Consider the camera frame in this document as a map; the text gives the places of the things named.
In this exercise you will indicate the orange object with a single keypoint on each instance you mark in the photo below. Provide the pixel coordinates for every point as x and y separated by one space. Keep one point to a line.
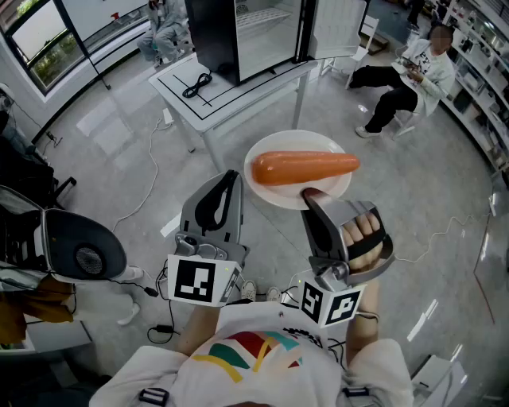
298 167

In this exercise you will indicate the brown jacket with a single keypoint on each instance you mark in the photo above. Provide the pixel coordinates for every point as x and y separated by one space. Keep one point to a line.
36 306

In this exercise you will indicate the person's left forearm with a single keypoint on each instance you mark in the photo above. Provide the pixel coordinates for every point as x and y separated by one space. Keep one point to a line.
199 326

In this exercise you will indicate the black stand pole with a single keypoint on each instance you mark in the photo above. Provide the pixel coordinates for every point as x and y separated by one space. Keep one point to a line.
79 43

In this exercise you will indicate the white shelving unit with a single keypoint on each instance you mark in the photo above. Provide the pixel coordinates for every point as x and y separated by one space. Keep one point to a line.
477 79

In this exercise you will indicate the white power strip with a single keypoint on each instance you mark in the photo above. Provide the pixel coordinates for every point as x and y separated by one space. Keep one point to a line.
168 116

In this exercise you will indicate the white round plate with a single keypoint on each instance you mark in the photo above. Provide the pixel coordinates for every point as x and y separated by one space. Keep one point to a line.
286 139

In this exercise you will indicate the black power adapter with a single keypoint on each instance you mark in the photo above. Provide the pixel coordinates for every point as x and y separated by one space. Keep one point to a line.
151 292
165 329

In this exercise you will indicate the person's right forearm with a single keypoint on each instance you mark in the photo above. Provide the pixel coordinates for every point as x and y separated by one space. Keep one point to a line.
362 342

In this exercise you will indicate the person's white printed shirt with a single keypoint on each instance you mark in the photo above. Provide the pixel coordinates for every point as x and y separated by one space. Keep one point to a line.
278 381

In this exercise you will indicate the person's right hand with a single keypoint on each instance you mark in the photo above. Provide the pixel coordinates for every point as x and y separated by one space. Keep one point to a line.
364 226

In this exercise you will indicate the black framed window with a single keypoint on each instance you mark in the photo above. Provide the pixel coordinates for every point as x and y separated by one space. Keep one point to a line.
51 59

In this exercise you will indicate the person's white shoe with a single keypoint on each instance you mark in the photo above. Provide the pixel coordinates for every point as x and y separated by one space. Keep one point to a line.
249 290
128 314
273 294
133 273

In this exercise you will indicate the black office chair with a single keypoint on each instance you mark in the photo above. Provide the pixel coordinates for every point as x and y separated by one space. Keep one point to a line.
24 171

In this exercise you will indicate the white table with black lines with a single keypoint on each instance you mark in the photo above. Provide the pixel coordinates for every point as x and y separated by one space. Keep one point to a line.
222 107

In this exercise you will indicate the white refrigerator compartment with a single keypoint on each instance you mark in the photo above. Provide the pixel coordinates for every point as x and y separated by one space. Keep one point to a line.
210 36

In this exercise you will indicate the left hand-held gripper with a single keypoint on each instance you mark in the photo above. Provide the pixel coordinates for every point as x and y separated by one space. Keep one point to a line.
191 278

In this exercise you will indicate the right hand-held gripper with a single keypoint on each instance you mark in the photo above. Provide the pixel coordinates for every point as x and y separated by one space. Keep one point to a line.
338 302

